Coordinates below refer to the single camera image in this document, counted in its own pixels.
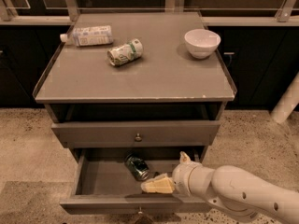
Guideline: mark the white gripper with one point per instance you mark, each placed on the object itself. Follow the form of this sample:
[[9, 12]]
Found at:
[[181, 176]]

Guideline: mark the white plastic bottle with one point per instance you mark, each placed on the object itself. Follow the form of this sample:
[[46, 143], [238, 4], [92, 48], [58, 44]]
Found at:
[[89, 36]]

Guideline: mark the white green can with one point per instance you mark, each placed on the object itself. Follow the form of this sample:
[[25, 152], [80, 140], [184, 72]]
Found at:
[[125, 53]]

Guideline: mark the brass middle drawer handle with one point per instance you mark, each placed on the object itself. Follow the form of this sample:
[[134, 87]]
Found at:
[[142, 218]]

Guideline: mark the closed grey top drawer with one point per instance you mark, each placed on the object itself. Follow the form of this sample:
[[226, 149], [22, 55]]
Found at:
[[170, 133]]

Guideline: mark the green soda can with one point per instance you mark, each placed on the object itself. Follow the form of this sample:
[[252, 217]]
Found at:
[[138, 168]]

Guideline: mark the grey drawer cabinet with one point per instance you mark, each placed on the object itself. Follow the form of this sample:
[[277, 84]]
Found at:
[[165, 83]]

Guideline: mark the open grey middle drawer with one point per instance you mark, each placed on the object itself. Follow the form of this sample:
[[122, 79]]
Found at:
[[103, 184]]

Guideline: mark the white ceramic bowl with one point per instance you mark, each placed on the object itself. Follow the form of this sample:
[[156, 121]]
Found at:
[[201, 43]]

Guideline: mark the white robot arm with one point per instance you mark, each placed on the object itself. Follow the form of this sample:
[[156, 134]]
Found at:
[[229, 189]]

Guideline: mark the round top drawer knob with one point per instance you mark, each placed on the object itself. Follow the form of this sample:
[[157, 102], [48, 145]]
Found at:
[[138, 137]]

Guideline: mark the white cylindrical post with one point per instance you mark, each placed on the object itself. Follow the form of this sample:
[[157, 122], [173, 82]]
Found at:
[[287, 103]]

